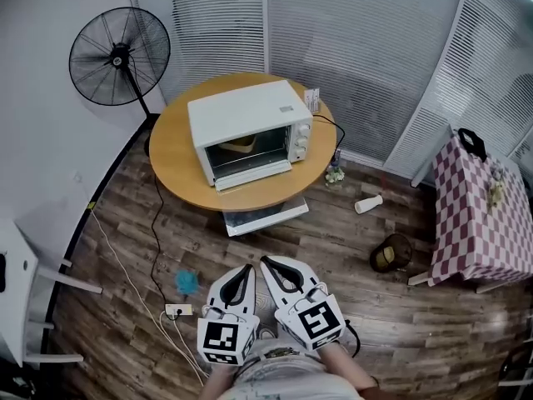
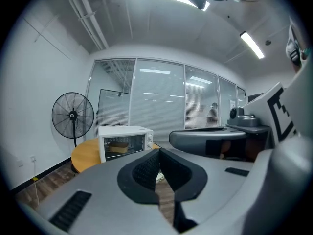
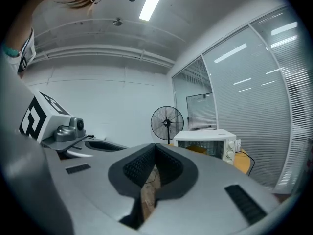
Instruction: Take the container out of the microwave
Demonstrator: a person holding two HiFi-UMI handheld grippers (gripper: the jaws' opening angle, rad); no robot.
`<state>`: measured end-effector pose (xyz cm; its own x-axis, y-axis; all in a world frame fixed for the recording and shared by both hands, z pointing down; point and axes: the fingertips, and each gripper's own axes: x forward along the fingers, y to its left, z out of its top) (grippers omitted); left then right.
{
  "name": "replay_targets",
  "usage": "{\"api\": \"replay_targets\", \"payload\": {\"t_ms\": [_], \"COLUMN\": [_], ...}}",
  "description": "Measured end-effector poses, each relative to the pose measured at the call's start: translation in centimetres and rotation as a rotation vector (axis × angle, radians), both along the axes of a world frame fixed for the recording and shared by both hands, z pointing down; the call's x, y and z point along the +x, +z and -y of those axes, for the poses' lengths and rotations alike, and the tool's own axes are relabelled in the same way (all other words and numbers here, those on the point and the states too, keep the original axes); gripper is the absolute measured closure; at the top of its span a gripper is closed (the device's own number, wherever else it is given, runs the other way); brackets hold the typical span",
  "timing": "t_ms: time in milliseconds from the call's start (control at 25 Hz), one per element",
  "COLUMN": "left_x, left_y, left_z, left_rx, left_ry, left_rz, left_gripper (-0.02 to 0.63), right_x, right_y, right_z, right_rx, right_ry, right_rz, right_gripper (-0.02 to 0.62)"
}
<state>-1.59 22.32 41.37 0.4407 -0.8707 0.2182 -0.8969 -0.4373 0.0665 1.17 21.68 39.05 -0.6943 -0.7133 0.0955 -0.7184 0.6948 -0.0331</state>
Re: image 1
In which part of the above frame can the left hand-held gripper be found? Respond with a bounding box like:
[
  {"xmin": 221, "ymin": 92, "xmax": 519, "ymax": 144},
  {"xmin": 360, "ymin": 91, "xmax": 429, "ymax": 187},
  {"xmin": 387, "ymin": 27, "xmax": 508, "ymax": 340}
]
[{"xmin": 197, "ymin": 263, "xmax": 260, "ymax": 367}]

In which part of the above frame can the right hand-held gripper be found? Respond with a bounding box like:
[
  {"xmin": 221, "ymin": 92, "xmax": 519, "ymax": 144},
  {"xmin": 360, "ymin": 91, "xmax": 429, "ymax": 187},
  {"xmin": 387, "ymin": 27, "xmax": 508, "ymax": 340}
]
[{"xmin": 259, "ymin": 255, "xmax": 347, "ymax": 353}]

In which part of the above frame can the white toaster oven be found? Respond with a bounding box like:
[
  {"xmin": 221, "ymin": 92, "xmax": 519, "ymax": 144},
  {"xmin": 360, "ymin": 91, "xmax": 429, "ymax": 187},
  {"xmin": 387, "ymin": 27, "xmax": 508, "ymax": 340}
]
[{"xmin": 187, "ymin": 79, "xmax": 314, "ymax": 193}]

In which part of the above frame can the person's left forearm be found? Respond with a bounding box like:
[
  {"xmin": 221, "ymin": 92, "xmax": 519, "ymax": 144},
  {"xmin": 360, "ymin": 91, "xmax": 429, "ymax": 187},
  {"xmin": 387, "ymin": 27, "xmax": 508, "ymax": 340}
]
[{"xmin": 207, "ymin": 361, "xmax": 239, "ymax": 390}]

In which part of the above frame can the person's right forearm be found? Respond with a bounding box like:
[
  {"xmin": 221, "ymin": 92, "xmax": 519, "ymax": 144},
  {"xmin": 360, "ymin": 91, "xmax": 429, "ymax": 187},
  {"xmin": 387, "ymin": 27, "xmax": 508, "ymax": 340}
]
[{"xmin": 322, "ymin": 342, "xmax": 379, "ymax": 398}]

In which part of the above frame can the blue fluffy ball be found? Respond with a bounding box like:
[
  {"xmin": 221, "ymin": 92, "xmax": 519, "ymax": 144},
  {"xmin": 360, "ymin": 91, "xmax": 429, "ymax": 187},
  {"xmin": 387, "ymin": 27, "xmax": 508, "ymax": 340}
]
[{"xmin": 174, "ymin": 269, "xmax": 202, "ymax": 297}]

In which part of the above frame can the white power strip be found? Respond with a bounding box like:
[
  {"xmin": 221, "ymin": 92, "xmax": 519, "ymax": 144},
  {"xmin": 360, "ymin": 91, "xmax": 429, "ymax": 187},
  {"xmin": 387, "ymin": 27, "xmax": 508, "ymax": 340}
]
[{"xmin": 164, "ymin": 302, "xmax": 194, "ymax": 318}]

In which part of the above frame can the person's white printed shirt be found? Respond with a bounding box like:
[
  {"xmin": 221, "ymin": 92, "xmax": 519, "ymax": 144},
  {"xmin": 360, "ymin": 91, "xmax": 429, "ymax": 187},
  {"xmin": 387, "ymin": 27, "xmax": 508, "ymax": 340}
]
[{"xmin": 219, "ymin": 347, "xmax": 370, "ymax": 400}]

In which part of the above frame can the white plastic bottle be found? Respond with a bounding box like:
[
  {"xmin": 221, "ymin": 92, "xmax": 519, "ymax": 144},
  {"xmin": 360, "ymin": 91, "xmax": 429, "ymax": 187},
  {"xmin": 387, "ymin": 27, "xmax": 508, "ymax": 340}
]
[{"xmin": 354, "ymin": 194, "xmax": 384, "ymax": 215}]

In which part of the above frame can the small flower vase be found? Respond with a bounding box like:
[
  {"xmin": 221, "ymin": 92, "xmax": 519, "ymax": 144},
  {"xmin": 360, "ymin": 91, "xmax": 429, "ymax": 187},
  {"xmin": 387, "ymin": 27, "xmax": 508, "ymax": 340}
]
[{"xmin": 325, "ymin": 147, "xmax": 347, "ymax": 186}]

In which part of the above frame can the round wooden table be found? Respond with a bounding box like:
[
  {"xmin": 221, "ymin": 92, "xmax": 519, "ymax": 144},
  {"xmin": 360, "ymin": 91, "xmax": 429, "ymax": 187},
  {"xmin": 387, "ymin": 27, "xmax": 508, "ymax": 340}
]
[{"xmin": 148, "ymin": 72, "xmax": 337, "ymax": 238}]

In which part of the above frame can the red white checkered tablecloth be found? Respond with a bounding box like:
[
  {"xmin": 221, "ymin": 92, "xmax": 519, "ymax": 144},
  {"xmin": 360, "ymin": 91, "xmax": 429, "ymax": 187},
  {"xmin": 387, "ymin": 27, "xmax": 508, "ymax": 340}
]
[{"xmin": 430, "ymin": 133, "xmax": 533, "ymax": 288}]

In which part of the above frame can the white chair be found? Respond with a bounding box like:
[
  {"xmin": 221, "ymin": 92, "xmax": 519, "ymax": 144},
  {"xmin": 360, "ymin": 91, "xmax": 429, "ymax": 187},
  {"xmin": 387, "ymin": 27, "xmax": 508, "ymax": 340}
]
[{"xmin": 0, "ymin": 217, "xmax": 104, "ymax": 369}]

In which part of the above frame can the dried flower bunch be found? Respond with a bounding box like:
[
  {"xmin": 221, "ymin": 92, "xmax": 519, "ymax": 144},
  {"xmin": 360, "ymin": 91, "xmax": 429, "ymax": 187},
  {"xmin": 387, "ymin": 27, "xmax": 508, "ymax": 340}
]
[{"xmin": 486, "ymin": 162, "xmax": 508, "ymax": 213}]

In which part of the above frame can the glass partition with blinds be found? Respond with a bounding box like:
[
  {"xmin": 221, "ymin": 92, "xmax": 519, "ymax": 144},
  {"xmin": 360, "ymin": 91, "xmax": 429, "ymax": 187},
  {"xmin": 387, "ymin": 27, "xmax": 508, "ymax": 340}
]
[{"xmin": 124, "ymin": 0, "xmax": 533, "ymax": 185}]

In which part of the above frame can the black standing fan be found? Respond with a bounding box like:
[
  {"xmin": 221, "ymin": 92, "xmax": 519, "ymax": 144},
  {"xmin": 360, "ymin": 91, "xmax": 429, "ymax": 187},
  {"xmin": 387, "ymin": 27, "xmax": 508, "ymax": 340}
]
[{"xmin": 68, "ymin": 6, "xmax": 171, "ymax": 160}]

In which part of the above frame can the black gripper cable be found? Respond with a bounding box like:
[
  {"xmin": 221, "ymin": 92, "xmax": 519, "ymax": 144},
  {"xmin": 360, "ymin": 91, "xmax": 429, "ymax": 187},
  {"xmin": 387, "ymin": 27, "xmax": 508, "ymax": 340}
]
[{"xmin": 343, "ymin": 320, "xmax": 361, "ymax": 359}]

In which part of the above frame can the long black floor cable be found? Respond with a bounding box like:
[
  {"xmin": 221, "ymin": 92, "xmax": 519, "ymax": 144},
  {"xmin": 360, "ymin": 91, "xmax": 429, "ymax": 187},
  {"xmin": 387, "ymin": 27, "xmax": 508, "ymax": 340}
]
[{"xmin": 150, "ymin": 172, "xmax": 183, "ymax": 317}]

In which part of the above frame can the black wire wastebasket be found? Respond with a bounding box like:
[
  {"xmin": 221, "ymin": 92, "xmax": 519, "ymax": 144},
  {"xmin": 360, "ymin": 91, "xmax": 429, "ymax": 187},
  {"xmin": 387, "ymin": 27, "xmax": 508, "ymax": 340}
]
[{"xmin": 369, "ymin": 232, "xmax": 414, "ymax": 274}]

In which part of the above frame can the white power cable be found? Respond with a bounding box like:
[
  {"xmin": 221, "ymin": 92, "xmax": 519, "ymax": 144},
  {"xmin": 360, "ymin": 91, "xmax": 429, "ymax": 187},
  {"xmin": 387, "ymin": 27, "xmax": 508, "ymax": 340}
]
[{"xmin": 88, "ymin": 208, "xmax": 212, "ymax": 387}]

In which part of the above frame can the black handled object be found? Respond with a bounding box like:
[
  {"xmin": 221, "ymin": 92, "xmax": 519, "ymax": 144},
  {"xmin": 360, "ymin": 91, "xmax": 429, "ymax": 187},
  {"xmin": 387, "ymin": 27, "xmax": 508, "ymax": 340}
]
[{"xmin": 457, "ymin": 127, "xmax": 489, "ymax": 163}]

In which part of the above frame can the metal wire rack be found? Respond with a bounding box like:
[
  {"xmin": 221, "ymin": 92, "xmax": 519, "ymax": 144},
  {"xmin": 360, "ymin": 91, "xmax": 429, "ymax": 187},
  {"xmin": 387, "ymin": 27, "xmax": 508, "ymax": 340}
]
[{"xmin": 496, "ymin": 340, "xmax": 533, "ymax": 400}]

